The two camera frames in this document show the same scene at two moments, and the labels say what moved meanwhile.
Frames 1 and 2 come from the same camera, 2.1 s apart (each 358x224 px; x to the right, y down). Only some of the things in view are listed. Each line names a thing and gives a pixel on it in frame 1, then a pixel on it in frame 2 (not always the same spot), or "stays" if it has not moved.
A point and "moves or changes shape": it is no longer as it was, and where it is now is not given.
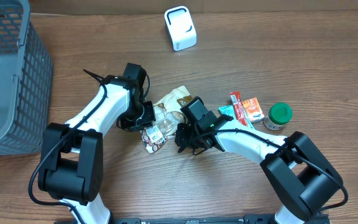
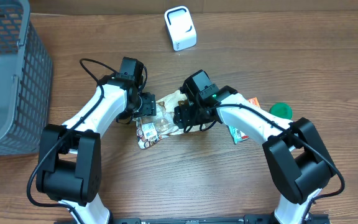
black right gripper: [185, 140] → [186, 117]
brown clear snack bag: [169, 116] moves or changes shape
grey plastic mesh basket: [16, 79] stays
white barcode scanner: [181, 27] stays
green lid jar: [279, 114] stays
